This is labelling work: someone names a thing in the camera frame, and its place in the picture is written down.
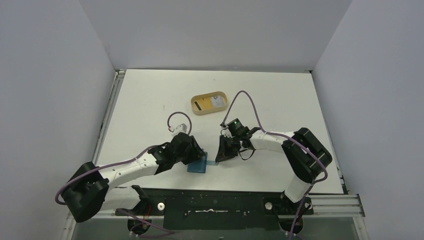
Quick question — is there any blue leather card holder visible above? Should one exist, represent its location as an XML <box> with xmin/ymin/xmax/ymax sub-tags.
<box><xmin>187</xmin><ymin>151</ymin><xmax>218</xmax><ymax>174</ymax></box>

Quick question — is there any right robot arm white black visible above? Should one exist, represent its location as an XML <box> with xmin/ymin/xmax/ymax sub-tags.
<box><xmin>215</xmin><ymin>118</ymin><xmax>333</xmax><ymax>214</ymax></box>

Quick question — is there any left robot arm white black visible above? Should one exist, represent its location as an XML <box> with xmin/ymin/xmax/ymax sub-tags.
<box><xmin>55</xmin><ymin>132</ymin><xmax>206</xmax><ymax>223</ymax></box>

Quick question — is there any grey card in tray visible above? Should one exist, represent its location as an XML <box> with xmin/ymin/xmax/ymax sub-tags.
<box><xmin>210</xmin><ymin>95</ymin><xmax>226</xmax><ymax>108</ymax></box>

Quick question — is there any beige oval tray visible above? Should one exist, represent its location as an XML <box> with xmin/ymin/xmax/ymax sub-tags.
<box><xmin>190</xmin><ymin>91</ymin><xmax>228</xmax><ymax>116</ymax></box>

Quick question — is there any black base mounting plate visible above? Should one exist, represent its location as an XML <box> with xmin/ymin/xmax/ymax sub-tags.
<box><xmin>129</xmin><ymin>188</ymin><xmax>314</xmax><ymax>231</ymax></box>

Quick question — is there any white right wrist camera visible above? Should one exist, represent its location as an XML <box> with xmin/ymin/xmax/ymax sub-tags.
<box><xmin>220</xmin><ymin>122</ymin><xmax>232</xmax><ymax>138</ymax></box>

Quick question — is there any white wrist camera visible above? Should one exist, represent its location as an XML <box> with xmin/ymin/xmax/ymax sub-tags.
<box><xmin>220</xmin><ymin>122</ymin><xmax>232</xmax><ymax>138</ymax></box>
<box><xmin>168</xmin><ymin>123</ymin><xmax>188</xmax><ymax>135</ymax></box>

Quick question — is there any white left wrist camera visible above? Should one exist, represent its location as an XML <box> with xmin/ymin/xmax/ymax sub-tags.
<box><xmin>168</xmin><ymin>123</ymin><xmax>188</xmax><ymax>135</ymax></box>

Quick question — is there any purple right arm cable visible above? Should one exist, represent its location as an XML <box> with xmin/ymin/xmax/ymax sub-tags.
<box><xmin>220</xmin><ymin>90</ymin><xmax>329</xmax><ymax>240</ymax></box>

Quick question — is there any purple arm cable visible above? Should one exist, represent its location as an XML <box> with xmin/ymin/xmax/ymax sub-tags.
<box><xmin>54</xmin><ymin>111</ymin><xmax>193</xmax><ymax>239</ymax></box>
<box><xmin>220</xmin><ymin>90</ymin><xmax>329</xmax><ymax>240</ymax></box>

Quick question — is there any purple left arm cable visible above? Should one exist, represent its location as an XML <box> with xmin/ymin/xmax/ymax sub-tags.
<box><xmin>54</xmin><ymin>111</ymin><xmax>193</xmax><ymax>239</ymax></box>

